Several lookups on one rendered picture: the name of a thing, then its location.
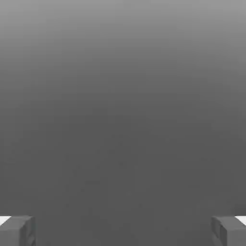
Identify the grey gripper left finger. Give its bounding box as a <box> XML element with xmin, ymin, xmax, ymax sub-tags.
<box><xmin>0</xmin><ymin>215</ymin><xmax>37</xmax><ymax>246</ymax></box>

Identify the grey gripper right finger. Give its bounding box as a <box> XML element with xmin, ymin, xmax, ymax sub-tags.
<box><xmin>210</xmin><ymin>215</ymin><xmax>246</xmax><ymax>246</ymax></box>

